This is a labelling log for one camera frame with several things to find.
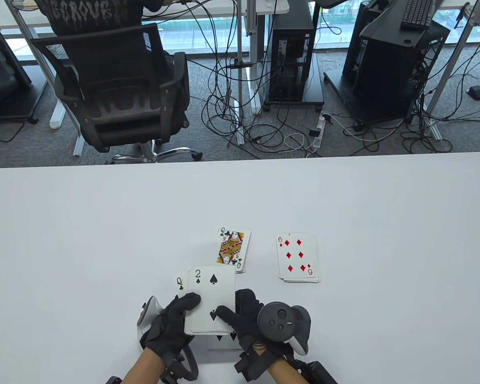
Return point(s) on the person's left hand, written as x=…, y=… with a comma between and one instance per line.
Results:
x=166, y=334

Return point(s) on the person's right hand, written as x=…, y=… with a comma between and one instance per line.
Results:
x=246, y=324

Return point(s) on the pile of spades cards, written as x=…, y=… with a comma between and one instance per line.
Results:
x=224, y=343

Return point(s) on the deck of playing cards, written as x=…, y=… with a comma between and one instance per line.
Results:
x=212, y=300

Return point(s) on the pile of clubs cards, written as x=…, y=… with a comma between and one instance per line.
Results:
x=234, y=246

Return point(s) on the pile of diamonds cards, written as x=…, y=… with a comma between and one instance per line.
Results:
x=298, y=256

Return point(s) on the person's left forearm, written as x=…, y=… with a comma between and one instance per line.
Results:
x=144, y=370

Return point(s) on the black right forearm battery pack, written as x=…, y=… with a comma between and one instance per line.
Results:
x=320, y=374

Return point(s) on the black left forearm sensor unit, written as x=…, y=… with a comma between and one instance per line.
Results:
x=114, y=380

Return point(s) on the grey left hand controller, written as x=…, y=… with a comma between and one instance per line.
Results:
x=146, y=314

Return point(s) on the grey hand controller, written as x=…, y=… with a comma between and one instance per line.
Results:
x=278, y=322
x=146, y=314

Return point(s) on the grey right hand controller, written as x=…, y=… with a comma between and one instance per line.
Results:
x=278, y=322

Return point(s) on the white power strip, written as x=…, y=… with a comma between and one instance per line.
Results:
x=319, y=140

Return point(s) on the black power adapter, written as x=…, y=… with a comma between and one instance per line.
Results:
x=314, y=132

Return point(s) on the black mesh office chair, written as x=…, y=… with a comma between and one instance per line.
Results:
x=116, y=120

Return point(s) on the black tower cart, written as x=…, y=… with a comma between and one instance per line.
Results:
x=314, y=88

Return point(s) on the black equipment stand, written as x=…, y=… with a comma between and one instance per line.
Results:
x=384, y=80

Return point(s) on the black rolling cabinet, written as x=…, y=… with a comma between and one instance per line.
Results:
x=4, y=80

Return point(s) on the black computer tower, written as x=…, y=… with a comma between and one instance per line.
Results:
x=292, y=24

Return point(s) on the black foot pedal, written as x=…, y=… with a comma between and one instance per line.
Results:
x=475, y=92

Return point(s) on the black keyboard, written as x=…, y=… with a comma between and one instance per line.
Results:
x=418, y=14

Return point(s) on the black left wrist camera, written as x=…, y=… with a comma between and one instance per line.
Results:
x=172, y=370

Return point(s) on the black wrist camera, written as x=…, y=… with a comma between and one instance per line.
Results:
x=254, y=366
x=172, y=370

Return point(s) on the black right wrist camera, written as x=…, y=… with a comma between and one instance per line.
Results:
x=254, y=366

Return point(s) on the aluminium desk frame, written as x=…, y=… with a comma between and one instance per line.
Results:
x=448, y=68

